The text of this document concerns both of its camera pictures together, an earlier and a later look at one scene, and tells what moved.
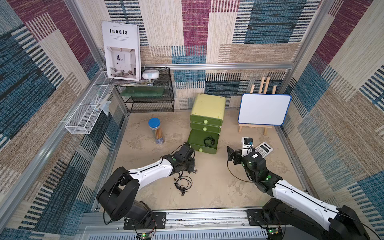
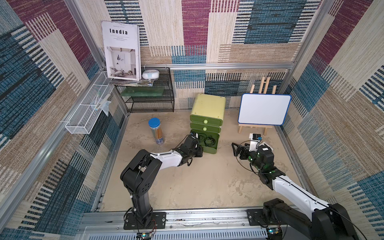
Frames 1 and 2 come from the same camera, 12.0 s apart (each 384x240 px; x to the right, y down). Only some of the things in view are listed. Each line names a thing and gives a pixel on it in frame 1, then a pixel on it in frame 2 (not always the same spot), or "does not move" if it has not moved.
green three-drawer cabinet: (206, 122) does not move
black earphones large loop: (182, 183) to (204, 142)
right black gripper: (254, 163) to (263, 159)
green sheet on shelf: (142, 91) does not move
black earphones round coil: (209, 141) does not move
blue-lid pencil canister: (154, 124) does not move
